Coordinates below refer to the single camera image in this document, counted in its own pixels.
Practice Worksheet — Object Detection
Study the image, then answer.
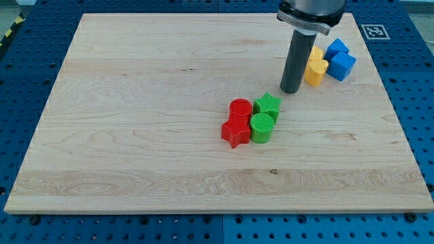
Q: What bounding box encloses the grey robot arm flange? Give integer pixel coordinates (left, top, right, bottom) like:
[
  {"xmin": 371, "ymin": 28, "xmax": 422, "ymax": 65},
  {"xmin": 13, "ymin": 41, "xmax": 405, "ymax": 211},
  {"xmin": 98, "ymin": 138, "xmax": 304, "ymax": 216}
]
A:
[{"xmin": 277, "ymin": 0, "xmax": 347, "ymax": 35}]

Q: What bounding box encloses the yellow heart block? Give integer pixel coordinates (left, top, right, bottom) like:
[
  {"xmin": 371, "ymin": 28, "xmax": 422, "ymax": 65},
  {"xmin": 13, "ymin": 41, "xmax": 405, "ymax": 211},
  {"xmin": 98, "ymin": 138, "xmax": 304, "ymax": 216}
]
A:
[{"xmin": 304, "ymin": 59, "xmax": 329, "ymax": 87}]

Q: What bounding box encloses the red star block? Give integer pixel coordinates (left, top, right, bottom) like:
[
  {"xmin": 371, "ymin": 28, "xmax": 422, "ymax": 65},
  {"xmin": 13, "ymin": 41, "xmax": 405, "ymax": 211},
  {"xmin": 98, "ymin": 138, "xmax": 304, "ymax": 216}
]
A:
[{"xmin": 221, "ymin": 117, "xmax": 251, "ymax": 148}]

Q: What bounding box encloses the red cylinder block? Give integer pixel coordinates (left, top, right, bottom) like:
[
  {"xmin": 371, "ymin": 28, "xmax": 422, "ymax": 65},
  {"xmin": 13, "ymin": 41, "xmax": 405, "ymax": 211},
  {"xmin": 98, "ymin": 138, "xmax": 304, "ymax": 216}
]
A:
[{"xmin": 229, "ymin": 98, "xmax": 253, "ymax": 124}]

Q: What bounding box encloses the green cylinder block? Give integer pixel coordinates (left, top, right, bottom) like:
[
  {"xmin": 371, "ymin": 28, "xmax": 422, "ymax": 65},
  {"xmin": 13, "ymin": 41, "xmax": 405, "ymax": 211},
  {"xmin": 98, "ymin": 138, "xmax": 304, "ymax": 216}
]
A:
[{"xmin": 250, "ymin": 113, "xmax": 274, "ymax": 144}]

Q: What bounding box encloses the green star block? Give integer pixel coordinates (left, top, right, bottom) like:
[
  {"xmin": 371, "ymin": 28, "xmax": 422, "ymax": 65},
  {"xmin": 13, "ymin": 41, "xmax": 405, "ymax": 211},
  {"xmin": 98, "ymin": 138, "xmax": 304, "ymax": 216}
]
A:
[{"xmin": 253, "ymin": 92, "xmax": 281, "ymax": 124}]

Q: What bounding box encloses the wooden board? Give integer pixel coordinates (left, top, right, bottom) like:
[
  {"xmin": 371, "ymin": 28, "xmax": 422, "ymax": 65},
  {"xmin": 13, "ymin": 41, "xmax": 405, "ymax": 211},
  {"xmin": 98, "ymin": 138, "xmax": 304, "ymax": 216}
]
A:
[{"xmin": 5, "ymin": 14, "xmax": 433, "ymax": 215}]

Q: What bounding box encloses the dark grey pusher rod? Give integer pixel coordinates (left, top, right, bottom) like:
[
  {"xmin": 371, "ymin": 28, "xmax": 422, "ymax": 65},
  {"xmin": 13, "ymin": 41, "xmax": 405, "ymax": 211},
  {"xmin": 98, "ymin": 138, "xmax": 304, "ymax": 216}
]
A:
[{"xmin": 280, "ymin": 30, "xmax": 316, "ymax": 94}]

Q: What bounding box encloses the yellow hexagon block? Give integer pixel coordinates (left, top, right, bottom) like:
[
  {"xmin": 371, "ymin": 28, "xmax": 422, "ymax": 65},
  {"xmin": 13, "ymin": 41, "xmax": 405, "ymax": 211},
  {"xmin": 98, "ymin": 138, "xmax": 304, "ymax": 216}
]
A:
[{"xmin": 308, "ymin": 45, "xmax": 324, "ymax": 62}]

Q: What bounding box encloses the blue cube front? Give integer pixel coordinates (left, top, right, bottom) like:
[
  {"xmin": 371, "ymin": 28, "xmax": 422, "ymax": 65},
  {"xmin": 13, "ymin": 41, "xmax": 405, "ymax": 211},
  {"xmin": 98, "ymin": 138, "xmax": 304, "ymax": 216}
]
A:
[{"xmin": 327, "ymin": 52, "xmax": 357, "ymax": 81}]

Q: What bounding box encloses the blue cube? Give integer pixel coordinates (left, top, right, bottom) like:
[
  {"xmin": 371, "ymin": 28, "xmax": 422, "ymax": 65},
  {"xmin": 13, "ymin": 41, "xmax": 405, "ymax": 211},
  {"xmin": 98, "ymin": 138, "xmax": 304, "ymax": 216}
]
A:
[
  {"xmin": 324, "ymin": 39, "xmax": 349, "ymax": 62},
  {"xmin": 327, "ymin": 52, "xmax": 357, "ymax": 81}
]

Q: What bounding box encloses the blue cube rear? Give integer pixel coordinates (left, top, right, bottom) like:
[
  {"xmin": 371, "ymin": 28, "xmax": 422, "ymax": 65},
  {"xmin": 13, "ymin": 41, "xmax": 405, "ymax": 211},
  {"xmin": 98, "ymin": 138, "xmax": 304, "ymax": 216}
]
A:
[{"xmin": 324, "ymin": 39, "xmax": 349, "ymax": 62}]

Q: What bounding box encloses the white fiducial marker tag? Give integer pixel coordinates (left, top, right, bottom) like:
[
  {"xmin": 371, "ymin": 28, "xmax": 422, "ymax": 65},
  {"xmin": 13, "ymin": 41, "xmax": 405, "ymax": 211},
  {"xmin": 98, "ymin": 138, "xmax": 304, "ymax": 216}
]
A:
[{"xmin": 361, "ymin": 24, "xmax": 390, "ymax": 40}]

